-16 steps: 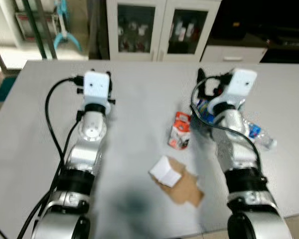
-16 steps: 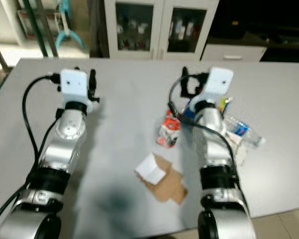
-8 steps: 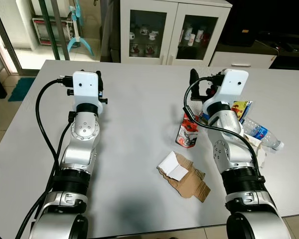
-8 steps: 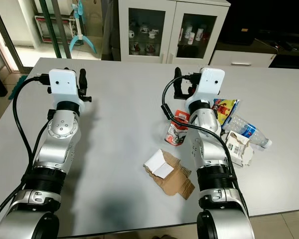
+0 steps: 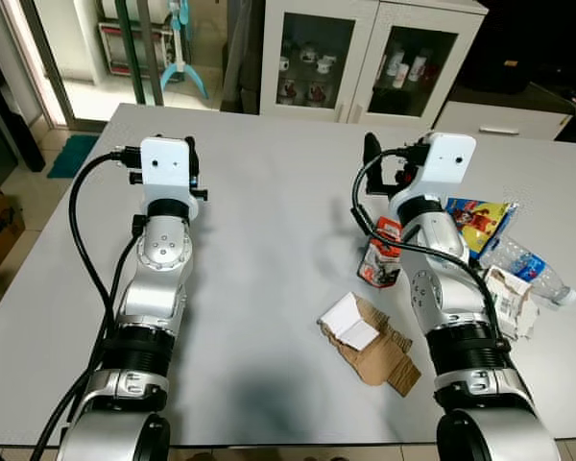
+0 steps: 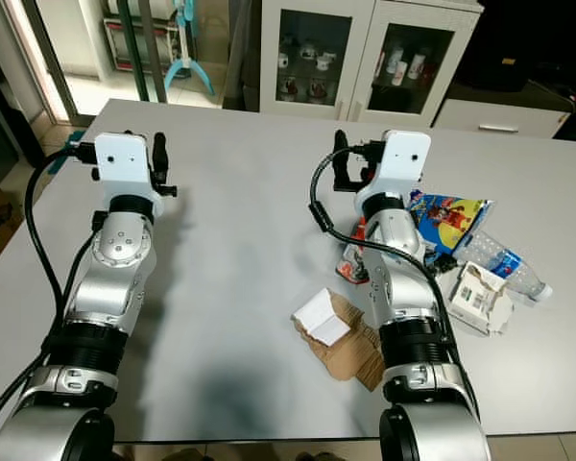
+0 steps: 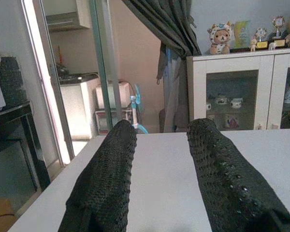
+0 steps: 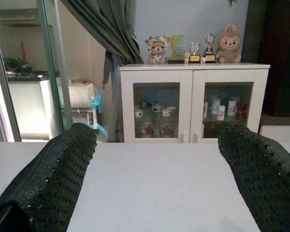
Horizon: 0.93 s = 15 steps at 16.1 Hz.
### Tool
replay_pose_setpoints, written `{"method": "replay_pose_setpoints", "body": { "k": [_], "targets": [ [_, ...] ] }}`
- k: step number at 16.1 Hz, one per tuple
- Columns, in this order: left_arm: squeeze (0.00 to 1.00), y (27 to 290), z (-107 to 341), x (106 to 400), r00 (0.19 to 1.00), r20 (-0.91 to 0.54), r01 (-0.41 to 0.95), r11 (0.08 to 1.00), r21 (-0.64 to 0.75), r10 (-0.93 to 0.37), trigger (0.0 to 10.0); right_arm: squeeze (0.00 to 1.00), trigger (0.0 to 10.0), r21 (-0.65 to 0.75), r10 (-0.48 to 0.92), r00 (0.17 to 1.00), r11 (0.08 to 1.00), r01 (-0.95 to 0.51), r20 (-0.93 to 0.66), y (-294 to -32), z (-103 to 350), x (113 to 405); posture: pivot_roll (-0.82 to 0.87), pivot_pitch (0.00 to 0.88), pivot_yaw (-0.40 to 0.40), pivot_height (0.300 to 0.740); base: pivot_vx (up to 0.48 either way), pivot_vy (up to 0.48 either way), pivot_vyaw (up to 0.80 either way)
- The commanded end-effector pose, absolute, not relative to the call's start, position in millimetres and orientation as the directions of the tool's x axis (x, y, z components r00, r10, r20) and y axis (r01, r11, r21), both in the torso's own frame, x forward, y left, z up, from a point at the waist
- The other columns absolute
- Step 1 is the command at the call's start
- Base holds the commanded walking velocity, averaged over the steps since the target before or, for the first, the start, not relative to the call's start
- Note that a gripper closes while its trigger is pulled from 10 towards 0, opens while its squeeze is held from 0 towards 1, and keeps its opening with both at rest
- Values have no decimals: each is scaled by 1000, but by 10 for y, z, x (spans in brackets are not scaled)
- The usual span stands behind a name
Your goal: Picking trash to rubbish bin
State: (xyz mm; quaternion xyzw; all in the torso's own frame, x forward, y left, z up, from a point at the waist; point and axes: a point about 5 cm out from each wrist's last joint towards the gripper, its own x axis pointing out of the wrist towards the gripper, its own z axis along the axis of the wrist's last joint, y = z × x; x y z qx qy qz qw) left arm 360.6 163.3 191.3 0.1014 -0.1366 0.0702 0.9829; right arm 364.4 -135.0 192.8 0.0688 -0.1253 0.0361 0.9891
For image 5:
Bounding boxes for small white box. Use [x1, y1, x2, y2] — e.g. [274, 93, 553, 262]
[319, 293, 382, 350]

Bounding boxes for teal plastic hanger stand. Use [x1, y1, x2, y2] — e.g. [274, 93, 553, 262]
[160, 0, 209, 102]

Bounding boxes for teal floor mat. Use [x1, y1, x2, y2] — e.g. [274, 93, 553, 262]
[46, 134, 102, 180]

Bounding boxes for torn brown cardboard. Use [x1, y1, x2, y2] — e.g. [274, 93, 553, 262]
[331, 296, 423, 395]

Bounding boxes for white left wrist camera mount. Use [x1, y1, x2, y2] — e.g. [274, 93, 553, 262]
[139, 137, 201, 220]

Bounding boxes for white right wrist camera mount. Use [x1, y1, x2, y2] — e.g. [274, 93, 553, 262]
[392, 133, 477, 220]

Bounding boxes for low white drawer unit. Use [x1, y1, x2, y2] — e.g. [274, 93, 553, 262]
[432, 101, 574, 142]

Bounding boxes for red snack wrapper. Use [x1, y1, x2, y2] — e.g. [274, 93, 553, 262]
[358, 216, 404, 289]

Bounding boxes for white glass door cabinet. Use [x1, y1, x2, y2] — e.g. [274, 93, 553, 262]
[259, 0, 489, 128]

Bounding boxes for white carton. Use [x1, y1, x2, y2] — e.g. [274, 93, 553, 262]
[485, 267, 541, 340]

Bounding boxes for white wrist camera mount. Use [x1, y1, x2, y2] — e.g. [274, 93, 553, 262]
[139, 137, 201, 220]
[392, 133, 477, 220]

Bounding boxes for colourful blue snack bag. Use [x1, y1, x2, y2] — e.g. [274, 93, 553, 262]
[444, 197, 517, 258]

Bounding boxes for white red step stool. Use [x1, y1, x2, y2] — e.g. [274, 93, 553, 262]
[96, 0, 174, 78]

